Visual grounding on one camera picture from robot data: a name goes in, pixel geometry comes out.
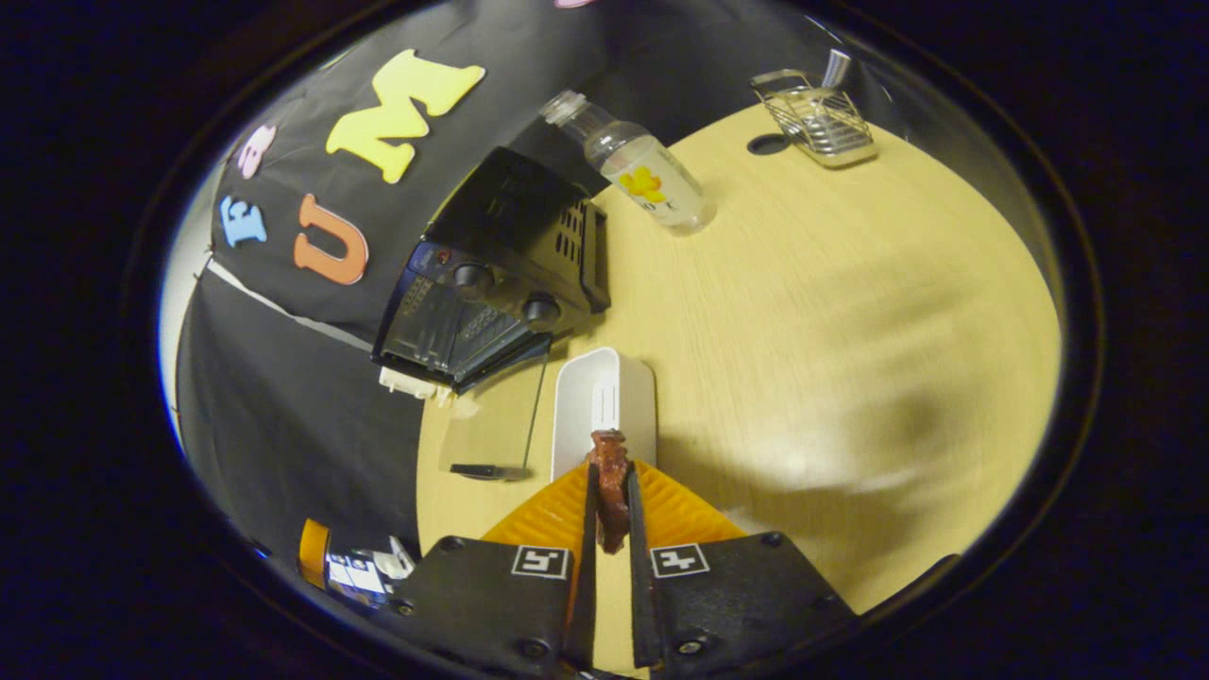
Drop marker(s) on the clear plastic bottle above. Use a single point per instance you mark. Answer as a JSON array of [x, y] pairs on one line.
[[652, 184]]

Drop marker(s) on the black electric oven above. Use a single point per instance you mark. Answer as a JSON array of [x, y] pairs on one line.
[[510, 217]]

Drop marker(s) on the white power plug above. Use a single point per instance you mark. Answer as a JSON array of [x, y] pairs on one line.
[[406, 382]]

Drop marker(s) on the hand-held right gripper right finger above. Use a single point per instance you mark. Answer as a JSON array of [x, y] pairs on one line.
[[642, 614]]

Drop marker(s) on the reddish brown meat piece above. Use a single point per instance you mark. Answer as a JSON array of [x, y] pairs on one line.
[[612, 491]]

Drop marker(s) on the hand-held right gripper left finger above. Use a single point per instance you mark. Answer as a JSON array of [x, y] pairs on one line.
[[584, 614]]

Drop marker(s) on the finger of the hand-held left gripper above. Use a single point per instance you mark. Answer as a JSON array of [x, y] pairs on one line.
[[314, 552]]

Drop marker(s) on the white rectangular dish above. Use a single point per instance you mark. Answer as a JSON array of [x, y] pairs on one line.
[[578, 416]]

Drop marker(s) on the metal spoon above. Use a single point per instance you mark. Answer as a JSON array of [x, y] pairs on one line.
[[835, 68]]

